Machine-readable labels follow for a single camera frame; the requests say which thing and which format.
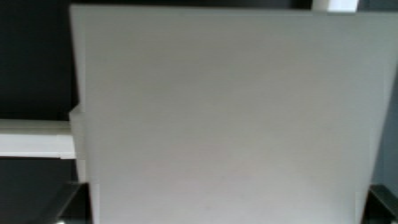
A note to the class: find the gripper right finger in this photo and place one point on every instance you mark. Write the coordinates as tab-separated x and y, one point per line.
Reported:
381	212

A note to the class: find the white U-shaped frame fence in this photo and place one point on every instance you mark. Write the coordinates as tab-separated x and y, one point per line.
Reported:
35	138

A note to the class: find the white cabinet top block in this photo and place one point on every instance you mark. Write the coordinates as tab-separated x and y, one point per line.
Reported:
234	106

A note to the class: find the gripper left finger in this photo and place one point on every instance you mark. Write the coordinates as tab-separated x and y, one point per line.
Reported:
72	207

